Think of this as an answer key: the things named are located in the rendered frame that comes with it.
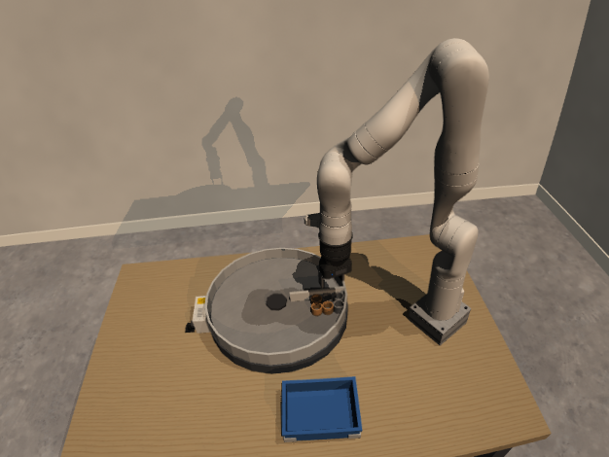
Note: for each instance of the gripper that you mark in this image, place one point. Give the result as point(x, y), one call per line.
point(335, 248)

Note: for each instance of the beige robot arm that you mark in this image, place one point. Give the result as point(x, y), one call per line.
point(461, 75)

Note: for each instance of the dark blue crate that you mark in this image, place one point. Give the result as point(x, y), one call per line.
point(318, 404)

